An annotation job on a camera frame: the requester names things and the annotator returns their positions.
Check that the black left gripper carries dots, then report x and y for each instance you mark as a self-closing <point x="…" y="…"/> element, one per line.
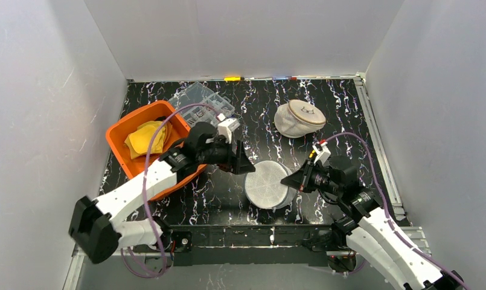
<point x="235" y="156"/>

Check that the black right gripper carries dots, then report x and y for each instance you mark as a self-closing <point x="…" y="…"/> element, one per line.
<point x="305" y="179"/>

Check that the white mesh bag blue trim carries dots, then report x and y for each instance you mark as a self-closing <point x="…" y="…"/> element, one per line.
<point x="263" y="187"/>

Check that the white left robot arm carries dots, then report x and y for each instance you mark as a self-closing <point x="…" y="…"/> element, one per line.
<point x="99" y="226"/>

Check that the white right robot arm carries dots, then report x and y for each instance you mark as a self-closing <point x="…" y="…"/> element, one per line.
<point x="368" y="230"/>

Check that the white mesh bag beige trim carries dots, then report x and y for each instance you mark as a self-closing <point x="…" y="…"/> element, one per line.
<point x="298" y="118"/>

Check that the yellow cloth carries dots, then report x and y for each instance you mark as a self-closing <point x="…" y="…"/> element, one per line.
<point x="138" y="141"/>

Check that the orange plastic basin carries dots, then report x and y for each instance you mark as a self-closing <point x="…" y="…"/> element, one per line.
<point x="118" y="132"/>

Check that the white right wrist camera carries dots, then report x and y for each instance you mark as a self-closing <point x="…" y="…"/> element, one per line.
<point x="320" y="152"/>

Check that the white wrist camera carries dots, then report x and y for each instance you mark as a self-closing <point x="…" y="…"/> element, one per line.
<point x="227" y="126"/>
<point x="320" y="152"/>

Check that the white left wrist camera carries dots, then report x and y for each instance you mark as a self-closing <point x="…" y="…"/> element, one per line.
<point x="227" y="126"/>

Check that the yellow marker on wall edge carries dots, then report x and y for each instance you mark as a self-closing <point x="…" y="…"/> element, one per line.
<point x="233" y="79"/>

